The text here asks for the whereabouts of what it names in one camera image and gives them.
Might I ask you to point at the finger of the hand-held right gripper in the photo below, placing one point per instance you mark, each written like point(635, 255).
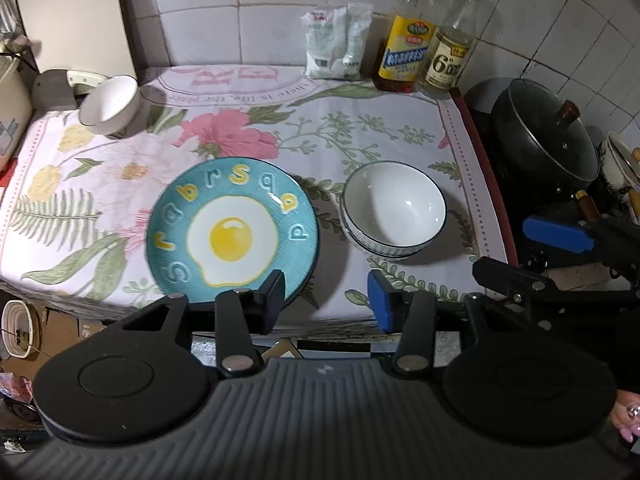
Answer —
point(555, 234)
point(520, 280)

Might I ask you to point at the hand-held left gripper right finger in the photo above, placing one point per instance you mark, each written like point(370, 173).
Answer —
point(382, 302)

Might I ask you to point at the white dishes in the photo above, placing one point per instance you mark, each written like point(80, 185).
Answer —
point(617, 160)

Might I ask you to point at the white salt bag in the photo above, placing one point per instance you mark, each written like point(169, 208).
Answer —
point(325, 45)

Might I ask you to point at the black wok with lid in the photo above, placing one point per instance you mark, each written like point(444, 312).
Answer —
point(540, 140)

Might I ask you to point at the clear plastic bag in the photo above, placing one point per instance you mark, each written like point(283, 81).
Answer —
point(360, 40)

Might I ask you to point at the blue plate with fried egg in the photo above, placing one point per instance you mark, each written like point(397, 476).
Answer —
point(170, 240)

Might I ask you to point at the grey and white kitchen tool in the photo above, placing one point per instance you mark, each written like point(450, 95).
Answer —
point(52, 92)

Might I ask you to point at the white ribbed bowl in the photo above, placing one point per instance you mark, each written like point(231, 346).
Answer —
point(107, 105)
point(395, 205)
point(385, 255)

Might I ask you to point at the person's right hand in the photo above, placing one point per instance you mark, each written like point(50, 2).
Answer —
point(629, 412)

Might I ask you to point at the white bucket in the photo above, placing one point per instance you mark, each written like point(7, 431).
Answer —
point(15, 330)

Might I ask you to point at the cream rice cooker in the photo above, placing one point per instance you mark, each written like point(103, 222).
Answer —
point(12, 110)

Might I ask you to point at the oil bottle with yellow label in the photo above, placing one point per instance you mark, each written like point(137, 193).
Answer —
point(405, 50)

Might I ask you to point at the white cutting board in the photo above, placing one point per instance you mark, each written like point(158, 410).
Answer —
point(75, 20)

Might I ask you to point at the clear vinegar bottle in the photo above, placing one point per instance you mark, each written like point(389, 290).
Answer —
point(447, 60)

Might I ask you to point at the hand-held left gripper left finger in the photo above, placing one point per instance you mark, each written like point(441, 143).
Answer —
point(272, 300)

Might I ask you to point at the floral tablecloth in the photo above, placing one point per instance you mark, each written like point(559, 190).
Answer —
point(350, 125)

